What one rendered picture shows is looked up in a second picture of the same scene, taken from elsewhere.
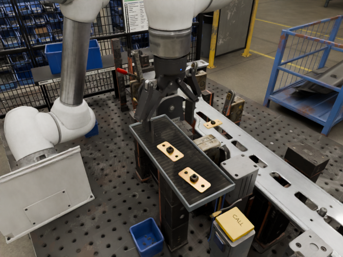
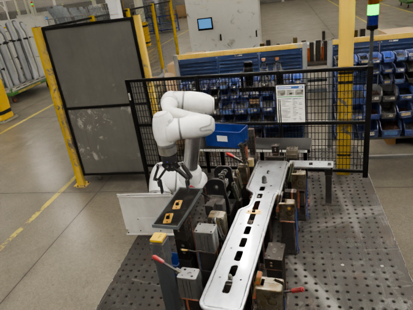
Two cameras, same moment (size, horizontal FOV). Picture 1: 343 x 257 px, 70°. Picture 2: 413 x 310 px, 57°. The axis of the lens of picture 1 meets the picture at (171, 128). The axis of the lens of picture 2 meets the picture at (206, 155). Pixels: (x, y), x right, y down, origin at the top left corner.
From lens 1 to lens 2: 1.58 m
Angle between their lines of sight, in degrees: 45
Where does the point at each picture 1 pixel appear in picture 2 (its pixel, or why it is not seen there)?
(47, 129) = (168, 179)
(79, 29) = not seen: hidden behind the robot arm
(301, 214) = (219, 272)
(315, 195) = (242, 271)
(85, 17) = not seen: hidden behind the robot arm
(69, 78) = (186, 152)
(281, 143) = (352, 269)
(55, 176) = (155, 206)
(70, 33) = not seen: hidden behind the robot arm
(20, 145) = (151, 183)
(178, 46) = (162, 152)
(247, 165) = (207, 229)
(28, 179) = (141, 202)
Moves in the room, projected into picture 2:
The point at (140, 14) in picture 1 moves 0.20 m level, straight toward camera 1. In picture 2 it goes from (292, 108) to (279, 117)
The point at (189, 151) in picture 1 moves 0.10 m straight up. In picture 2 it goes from (184, 208) to (181, 191)
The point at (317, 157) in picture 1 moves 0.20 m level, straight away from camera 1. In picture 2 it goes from (274, 255) to (318, 249)
